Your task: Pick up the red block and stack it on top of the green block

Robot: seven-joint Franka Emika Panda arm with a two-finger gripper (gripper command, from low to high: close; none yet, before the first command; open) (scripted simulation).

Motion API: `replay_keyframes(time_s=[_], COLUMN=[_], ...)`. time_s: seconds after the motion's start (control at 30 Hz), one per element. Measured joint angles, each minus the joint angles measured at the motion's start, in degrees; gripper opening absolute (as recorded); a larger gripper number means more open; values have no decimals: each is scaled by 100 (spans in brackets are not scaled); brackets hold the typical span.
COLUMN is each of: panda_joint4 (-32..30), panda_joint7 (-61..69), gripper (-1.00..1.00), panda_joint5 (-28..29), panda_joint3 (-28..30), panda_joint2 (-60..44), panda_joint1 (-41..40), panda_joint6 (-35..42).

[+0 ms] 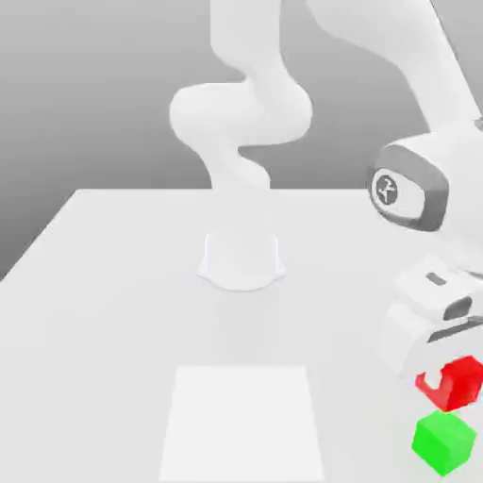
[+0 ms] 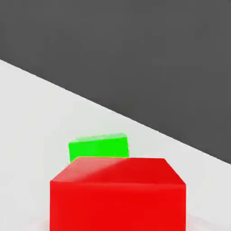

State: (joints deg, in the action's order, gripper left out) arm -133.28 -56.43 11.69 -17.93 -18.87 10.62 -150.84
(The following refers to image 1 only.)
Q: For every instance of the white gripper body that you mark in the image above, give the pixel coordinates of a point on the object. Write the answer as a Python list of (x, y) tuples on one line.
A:
[(409, 349)]

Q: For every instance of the small red cube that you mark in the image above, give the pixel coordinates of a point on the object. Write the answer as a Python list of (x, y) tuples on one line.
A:
[(462, 383)]

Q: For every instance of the small green cube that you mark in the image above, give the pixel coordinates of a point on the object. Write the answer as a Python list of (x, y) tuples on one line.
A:
[(443, 443)]

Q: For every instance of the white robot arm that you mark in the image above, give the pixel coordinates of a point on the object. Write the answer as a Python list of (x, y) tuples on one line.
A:
[(241, 109)]

